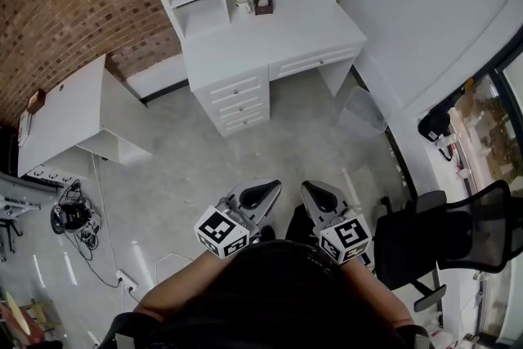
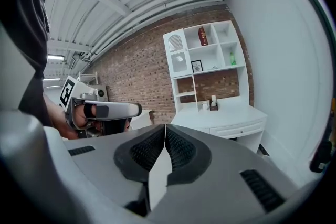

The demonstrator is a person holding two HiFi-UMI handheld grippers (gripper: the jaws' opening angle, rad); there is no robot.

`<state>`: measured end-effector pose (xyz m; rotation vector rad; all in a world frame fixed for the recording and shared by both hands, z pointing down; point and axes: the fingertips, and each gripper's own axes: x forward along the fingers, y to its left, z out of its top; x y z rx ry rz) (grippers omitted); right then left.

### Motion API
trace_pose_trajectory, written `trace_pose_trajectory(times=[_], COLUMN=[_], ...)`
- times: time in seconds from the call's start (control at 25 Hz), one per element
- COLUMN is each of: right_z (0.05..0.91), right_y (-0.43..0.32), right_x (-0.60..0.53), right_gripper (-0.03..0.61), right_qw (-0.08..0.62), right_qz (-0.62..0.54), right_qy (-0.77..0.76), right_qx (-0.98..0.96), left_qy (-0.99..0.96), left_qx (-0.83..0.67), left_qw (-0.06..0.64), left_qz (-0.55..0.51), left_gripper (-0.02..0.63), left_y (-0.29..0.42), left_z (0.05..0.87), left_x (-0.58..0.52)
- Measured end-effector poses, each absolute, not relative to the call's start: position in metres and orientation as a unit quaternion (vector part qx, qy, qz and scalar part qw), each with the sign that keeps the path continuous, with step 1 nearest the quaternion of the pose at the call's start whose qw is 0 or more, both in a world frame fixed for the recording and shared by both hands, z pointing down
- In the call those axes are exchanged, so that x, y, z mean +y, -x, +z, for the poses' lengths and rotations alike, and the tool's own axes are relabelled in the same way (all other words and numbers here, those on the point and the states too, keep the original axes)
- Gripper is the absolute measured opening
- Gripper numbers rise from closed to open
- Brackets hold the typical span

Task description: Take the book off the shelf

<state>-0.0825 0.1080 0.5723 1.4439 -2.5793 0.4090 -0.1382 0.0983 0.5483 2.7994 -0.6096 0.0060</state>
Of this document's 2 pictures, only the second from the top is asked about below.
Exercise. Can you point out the dark red hardcover book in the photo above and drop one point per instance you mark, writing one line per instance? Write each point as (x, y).
(203, 36)

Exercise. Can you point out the white arched ribbed-glass cabinet door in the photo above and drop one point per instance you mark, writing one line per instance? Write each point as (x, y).
(176, 55)

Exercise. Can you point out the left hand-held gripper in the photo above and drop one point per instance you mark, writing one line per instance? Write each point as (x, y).
(78, 86)

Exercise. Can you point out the white shelf cabinet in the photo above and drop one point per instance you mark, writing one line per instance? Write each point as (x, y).
(223, 115)

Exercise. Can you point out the person's black shirt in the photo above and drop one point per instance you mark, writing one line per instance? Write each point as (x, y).
(23, 34)

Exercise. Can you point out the black framed leaf picture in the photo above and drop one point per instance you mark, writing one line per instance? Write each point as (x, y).
(197, 66)

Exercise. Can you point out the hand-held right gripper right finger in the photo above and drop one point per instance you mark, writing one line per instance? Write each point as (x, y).
(225, 165)

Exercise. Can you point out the white mug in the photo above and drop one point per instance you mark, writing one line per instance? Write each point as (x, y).
(204, 106)

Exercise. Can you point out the white metal rack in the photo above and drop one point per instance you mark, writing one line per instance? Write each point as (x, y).
(87, 73)

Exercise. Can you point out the white side table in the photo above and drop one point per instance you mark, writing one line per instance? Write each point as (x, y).
(140, 118)

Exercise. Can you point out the green plastic bottle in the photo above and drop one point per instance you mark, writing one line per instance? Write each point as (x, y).
(232, 59)

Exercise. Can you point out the dark wooden organiser box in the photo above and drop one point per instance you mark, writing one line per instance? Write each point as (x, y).
(214, 107)

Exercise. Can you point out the person's left hand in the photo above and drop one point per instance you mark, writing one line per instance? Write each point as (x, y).
(80, 116)

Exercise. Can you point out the fluorescent tube light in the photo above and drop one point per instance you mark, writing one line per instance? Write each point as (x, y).
(55, 57)
(53, 86)

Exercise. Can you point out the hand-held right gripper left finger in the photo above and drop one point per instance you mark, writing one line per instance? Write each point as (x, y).
(105, 160)

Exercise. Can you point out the beige appliance with round dial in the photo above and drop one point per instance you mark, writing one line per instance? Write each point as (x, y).
(101, 91)

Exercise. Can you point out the white folded paper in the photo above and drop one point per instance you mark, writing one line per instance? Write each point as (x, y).
(214, 98)

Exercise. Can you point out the person's left forearm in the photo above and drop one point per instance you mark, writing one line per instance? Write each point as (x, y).
(56, 118)

